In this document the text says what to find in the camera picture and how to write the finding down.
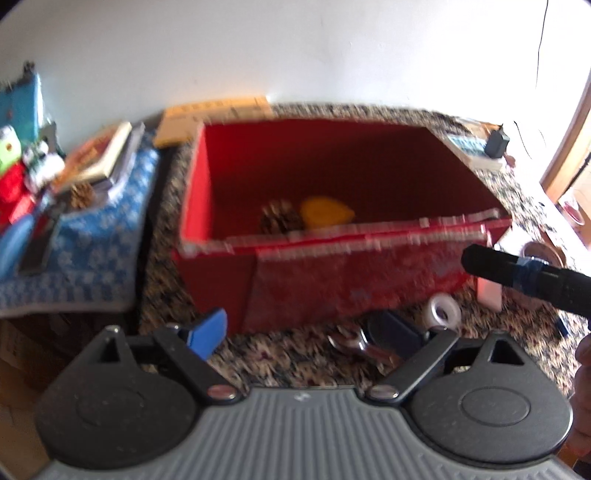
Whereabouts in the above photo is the yellow orange round object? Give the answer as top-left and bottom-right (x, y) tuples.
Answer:
(300, 196), (356, 230)

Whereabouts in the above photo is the wooden door frame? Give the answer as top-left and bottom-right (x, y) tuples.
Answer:
(539, 95), (591, 204)

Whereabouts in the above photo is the blue checkered cloth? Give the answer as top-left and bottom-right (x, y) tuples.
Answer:
(0, 134), (160, 319)

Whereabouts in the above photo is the green and white box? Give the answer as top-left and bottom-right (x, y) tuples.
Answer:
(0, 126), (23, 172)

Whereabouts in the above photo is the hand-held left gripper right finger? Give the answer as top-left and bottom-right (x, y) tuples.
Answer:
(367, 310), (529, 403)

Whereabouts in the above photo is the white rectangular block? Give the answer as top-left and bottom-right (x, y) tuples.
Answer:
(477, 276), (504, 311)

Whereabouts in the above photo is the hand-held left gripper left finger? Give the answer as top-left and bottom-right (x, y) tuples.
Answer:
(99, 308), (242, 406)

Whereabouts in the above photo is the pink rimmed cup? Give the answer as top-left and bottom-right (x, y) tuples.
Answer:
(558, 191), (589, 228)

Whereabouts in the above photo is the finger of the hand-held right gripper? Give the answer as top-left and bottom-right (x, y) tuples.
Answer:
(461, 244), (552, 297)

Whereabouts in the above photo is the stack of papers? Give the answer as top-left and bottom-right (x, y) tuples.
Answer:
(445, 121), (506, 171)

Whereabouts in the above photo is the person's right hand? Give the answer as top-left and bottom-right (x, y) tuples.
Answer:
(573, 330), (591, 455)

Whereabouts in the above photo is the flat cardboard box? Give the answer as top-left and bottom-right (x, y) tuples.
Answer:
(153, 96), (274, 149)

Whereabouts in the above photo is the stack of books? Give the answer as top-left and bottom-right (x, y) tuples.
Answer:
(53, 121), (146, 195)

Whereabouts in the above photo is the red package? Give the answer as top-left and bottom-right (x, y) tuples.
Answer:
(0, 164), (35, 227)

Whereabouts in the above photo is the red fabric-covered box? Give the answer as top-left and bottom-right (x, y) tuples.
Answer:
(173, 117), (513, 335)

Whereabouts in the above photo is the black power adapter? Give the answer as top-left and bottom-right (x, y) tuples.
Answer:
(484, 129), (510, 158)

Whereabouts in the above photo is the small clear tape roll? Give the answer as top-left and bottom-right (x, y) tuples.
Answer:
(425, 293), (462, 329)

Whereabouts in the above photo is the black cable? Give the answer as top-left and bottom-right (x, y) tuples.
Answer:
(533, 0), (550, 93)

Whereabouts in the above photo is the pine cone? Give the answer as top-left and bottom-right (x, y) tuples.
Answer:
(68, 182), (97, 210)
(259, 199), (305, 235)

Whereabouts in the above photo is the blue oval object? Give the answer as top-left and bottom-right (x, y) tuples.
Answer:
(0, 216), (35, 280)

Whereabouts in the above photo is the shiny metal object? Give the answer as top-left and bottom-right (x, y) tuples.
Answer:
(328, 329), (400, 370)

